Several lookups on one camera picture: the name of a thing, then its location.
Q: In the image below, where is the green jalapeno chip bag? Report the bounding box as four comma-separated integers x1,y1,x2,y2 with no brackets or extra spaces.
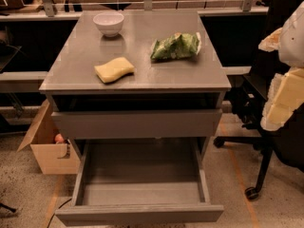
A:
150,32,201,61

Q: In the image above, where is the grey drawer cabinet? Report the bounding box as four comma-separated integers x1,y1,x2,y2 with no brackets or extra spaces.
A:
38,9,232,144

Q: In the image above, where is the open grey middle drawer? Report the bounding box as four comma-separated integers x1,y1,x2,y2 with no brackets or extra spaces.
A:
56,138,223,226

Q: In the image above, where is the yellow sponge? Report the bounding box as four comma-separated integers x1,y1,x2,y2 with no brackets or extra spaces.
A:
94,57,135,84

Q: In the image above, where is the white ceramic bowl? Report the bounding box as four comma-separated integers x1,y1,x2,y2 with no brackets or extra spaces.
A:
93,11,124,37

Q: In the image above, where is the closed grey top drawer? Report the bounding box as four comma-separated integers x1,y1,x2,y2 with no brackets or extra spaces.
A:
51,109,222,140

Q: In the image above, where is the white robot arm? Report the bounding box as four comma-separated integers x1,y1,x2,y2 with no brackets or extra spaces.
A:
258,2,304,131

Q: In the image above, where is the black office chair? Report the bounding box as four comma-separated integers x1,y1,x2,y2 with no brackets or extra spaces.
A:
214,0,304,200

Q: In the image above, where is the red object in box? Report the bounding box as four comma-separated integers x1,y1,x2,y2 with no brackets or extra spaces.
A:
54,134,65,143

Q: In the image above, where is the open cardboard box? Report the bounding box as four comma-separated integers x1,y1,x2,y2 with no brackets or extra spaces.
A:
18,100,80,175

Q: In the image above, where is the wooden back workbench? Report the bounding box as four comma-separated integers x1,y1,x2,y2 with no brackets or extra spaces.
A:
0,0,267,22

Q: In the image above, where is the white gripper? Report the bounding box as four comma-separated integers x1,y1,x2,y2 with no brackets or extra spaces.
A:
258,28,304,131

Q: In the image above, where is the black floor cable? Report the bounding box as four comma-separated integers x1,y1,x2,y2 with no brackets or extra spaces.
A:
47,197,73,228

